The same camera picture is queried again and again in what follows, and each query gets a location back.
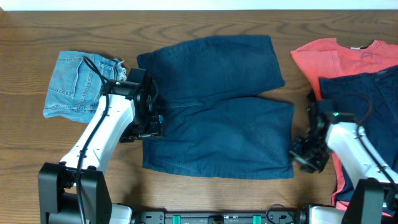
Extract red orange t-shirt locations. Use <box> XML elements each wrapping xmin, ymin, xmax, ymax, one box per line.
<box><xmin>290</xmin><ymin>37</ymin><xmax>398</xmax><ymax>212</ymax></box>

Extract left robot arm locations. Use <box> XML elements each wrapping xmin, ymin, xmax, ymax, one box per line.
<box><xmin>38</xmin><ymin>68</ymin><xmax>164</xmax><ymax>223</ymax></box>

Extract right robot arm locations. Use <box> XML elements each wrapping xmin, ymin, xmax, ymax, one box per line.
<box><xmin>289</xmin><ymin>100</ymin><xmax>397</xmax><ymax>224</ymax></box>

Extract dark navy blue shorts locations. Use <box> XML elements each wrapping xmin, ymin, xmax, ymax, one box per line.
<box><xmin>137</xmin><ymin>35</ymin><xmax>295</xmax><ymax>180</ymax></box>

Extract dark navy garment in pile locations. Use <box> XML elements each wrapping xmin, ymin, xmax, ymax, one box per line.
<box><xmin>319</xmin><ymin>65</ymin><xmax>398</xmax><ymax>203</ymax></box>

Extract folded light blue denim shorts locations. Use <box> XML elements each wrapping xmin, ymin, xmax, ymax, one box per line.
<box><xmin>43</xmin><ymin>50</ymin><xmax>126</xmax><ymax>123</ymax></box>

